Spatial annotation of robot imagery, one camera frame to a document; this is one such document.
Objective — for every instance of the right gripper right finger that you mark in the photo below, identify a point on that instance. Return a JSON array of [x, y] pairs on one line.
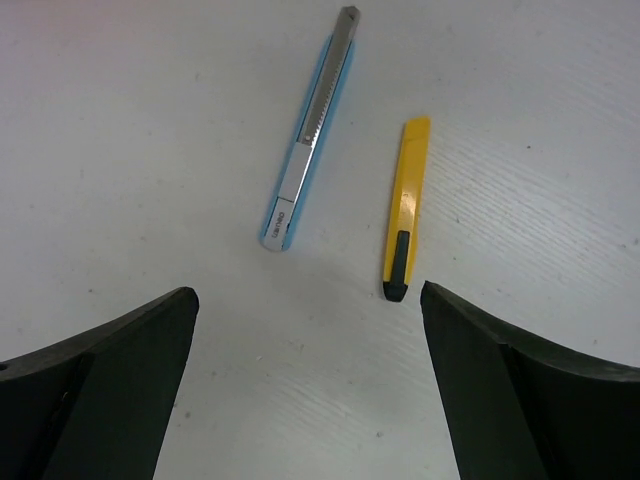
[[519, 406]]

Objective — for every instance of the yellow black utility knife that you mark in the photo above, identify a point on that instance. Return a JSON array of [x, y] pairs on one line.
[[402, 231]]

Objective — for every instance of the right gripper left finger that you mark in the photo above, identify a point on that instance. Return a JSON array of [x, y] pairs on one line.
[[97, 405]]

